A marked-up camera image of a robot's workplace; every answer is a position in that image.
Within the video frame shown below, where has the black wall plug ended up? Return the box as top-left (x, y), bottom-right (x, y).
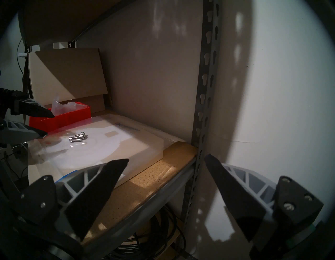
top-left (13, 146), bottom-right (28, 158)

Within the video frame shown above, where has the open brown cardboard box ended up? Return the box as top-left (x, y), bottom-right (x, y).
top-left (22, 48), bottom-right (113, 123)

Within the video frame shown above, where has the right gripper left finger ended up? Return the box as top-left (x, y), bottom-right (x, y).
top-left (16, 159), bottom-right (129, 241)

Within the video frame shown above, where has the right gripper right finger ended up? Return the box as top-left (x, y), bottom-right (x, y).
top-left (204, 154), bottom-right (323, 252)

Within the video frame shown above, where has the flat beige wrapped box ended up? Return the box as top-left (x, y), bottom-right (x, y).
top-left (27, 114), bottom-right (185, 207)

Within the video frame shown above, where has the grey metal rack shelf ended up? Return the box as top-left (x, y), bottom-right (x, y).
top-left (18, 0), bottom-right (221, 260)

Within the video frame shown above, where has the clear plastic bag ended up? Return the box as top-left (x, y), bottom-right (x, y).
top-left (51, 96), bottom-right (84, 116)

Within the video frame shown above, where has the black hanging cable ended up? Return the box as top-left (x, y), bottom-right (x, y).
top-left (16, 39), bottom-right (25, 76)

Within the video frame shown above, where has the red plastic bin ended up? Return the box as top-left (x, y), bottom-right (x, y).
top-left (29, 102), bottom-right (91, 133)

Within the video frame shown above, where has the black cable coil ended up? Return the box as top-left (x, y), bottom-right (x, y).
top-left (105, 207), bottom-right (187, 260)

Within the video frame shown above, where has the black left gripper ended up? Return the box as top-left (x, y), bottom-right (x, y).
top-left (0, 88), bottom-right (55, 145)

